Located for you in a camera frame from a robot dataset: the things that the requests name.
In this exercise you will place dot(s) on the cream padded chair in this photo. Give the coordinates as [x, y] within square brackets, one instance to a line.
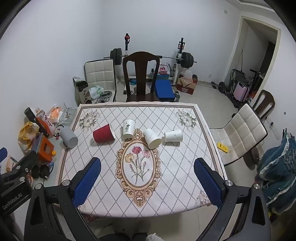
[101, 73]
[241, 134]

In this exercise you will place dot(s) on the clear glass tray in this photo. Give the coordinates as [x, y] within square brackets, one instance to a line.
[68, 116]

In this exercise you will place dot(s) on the black bottle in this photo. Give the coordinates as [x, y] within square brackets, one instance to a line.
[31, 117]

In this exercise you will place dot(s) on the orange white drink bottle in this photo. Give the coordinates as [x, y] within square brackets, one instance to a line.
[43, 119]

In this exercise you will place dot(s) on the orange box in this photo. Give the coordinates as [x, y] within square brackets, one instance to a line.
[43, 147]

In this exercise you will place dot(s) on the white paper cup right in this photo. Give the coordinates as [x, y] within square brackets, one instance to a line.
[173, 136]

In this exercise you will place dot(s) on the blue green blanket pile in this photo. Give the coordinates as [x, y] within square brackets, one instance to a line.
[277, 171]

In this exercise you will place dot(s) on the floral diamond pattern tablecloth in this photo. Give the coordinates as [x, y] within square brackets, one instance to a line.
[136, 181]

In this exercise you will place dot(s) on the blue weight bench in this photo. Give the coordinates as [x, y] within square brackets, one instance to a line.
[164, 91]

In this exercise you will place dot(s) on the cream padded chair right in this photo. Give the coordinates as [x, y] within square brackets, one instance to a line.
[241, 134]

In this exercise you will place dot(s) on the yellow tool on floor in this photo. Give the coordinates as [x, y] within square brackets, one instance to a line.
[222, 147]

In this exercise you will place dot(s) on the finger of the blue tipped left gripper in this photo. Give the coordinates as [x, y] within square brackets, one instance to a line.
[3, 154]

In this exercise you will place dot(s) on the grey plastic cup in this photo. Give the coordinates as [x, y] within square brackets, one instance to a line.
[69, 138]

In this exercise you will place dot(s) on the dark wooden chair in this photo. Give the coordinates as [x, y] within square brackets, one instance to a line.
[140, 60]
[264, 104]

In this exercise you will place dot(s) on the cardboard box on floor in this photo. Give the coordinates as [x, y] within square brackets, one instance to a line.
[186, 85]

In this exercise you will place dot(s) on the yellow plastic bag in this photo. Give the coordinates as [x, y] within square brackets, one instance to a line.
[26, 136]

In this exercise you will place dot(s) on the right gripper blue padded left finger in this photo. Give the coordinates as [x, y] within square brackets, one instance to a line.
[42, 222]

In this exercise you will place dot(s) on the orange white snack bag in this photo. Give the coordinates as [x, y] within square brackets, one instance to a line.
[54, 114]

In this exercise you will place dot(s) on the dark printed gift box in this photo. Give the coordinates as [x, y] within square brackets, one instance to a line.
[82, 94]

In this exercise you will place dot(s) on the white paper cup with print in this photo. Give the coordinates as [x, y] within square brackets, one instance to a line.
[128, 128]

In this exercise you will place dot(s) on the red white plastic bag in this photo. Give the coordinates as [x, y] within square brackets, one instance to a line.
[164, 69]

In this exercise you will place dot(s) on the pink suitcase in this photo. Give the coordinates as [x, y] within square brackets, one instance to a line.
[240, 92]

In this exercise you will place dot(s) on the red ribbed paper cup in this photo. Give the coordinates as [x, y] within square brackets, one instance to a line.
[104, 134]

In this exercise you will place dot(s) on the dark wooden chair right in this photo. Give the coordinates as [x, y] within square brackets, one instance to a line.
[264, 104]

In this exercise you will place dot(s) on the white speckled paper cup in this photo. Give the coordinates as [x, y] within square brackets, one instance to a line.
[153, 140]

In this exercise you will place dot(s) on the small dumbbell on floor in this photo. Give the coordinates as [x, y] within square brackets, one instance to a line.
[221, 86]

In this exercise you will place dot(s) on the green white plastic bag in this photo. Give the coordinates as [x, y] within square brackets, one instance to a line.
[95, 92]

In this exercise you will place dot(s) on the cream padded chair left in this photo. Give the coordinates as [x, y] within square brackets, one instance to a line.
[101, 73]

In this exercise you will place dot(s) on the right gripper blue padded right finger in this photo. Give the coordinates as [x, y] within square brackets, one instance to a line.
[252, 222]

